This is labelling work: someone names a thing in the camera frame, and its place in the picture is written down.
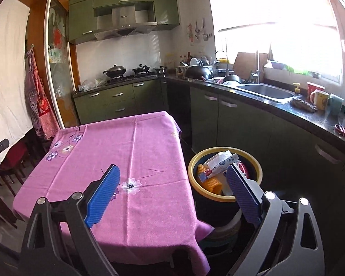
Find white hanging sheet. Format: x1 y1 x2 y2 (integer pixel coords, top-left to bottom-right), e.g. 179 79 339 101
0 0 34 161

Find dark patterned rag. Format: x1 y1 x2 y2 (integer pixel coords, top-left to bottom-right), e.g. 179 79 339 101
290 97 317 113

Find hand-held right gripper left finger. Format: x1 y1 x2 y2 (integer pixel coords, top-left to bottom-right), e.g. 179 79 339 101
19 164 121 276

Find pale round plastic stool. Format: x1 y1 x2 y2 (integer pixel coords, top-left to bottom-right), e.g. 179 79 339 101
201 213 244 249

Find dish rack with dishes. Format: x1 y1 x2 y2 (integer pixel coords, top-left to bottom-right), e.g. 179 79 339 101
178 57 216 74

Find green base cabinet with drawers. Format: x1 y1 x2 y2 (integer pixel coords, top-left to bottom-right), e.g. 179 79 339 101
72 79 169 126

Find black frying pan with lid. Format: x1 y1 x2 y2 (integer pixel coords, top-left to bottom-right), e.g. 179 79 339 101
131 64 152 75

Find yellow mug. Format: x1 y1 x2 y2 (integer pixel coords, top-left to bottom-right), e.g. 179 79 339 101
310 90 330 110

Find dark green base cabinet row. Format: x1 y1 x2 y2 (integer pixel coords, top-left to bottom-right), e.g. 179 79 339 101
165 79 345 236

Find steel kitchen sink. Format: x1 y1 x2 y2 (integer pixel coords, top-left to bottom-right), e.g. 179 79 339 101
236 83 298 104

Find red cushioned wooden chair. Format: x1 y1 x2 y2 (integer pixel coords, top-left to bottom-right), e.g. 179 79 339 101
0 139 29 184

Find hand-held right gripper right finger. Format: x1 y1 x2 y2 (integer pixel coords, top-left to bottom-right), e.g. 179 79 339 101
226 163 325 276

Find brown cutting board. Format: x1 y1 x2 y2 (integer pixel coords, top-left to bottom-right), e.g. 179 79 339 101
233 52 270 80

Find blue and white pouch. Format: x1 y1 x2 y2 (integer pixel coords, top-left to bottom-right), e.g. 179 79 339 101
216 153 240 175

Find sliding glass door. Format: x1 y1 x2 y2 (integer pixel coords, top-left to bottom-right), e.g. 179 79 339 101
44 0 75 130

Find gas stove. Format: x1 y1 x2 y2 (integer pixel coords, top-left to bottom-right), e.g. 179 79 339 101
106 73 158 83

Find yellow kettle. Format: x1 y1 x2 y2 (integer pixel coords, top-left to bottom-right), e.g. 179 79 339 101
215 50 229 64

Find large black wok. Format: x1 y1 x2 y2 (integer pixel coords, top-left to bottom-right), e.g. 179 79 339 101
185 66 213 81

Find orange bumpy plastic roll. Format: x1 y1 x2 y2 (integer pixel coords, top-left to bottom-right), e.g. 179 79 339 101
197 164 224 195

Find red cup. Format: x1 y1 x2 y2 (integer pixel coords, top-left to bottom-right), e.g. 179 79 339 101
306 82 326 104

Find kitchen window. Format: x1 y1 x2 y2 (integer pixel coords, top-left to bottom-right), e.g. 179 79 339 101
205 0 345 86

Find green upper kitchen cabinets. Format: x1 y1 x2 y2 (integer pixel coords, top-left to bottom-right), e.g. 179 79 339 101
68 0 181 45

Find steel range hood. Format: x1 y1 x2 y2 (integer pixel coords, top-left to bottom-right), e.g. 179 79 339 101
92 6 158 41

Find steel faucet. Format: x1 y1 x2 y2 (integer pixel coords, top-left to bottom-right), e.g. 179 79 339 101
249 49 261 84

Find crumpled clear plastic bags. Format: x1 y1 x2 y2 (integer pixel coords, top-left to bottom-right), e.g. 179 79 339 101
78 79 104 92

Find group of condiment bottles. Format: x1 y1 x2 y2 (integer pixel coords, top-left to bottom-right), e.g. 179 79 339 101
180 52 193 67

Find wall utensil rack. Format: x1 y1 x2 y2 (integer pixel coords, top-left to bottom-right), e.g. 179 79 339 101
186 17 213 47

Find black pot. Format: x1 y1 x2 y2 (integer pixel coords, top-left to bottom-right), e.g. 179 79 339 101
221 74 242 86

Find black wok with lid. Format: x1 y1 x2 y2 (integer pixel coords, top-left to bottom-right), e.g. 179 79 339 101
103 65 127 79

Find black kitchen countertop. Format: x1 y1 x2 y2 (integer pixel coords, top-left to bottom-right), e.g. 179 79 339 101
72 73 345 161

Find black bin with yellow rim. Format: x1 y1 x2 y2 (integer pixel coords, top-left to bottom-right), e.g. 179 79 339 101
188 147 263 236

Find red checked apron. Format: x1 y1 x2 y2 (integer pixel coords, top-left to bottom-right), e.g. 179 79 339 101
32 52 60 140

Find green plastic bowl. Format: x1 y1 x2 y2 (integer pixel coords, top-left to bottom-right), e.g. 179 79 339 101
285 65 308 75

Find teal cup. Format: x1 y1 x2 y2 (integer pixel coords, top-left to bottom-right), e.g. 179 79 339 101
328 93 344 116

